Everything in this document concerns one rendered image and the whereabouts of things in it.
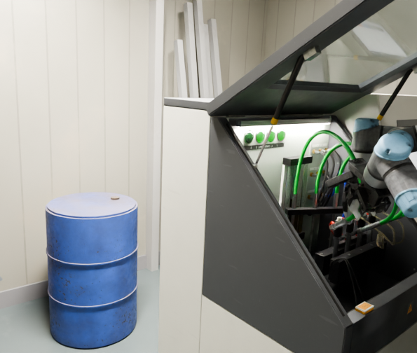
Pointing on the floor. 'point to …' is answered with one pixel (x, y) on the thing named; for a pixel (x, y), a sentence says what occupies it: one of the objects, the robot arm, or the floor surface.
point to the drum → (92, 267)
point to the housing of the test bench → (183, 222)
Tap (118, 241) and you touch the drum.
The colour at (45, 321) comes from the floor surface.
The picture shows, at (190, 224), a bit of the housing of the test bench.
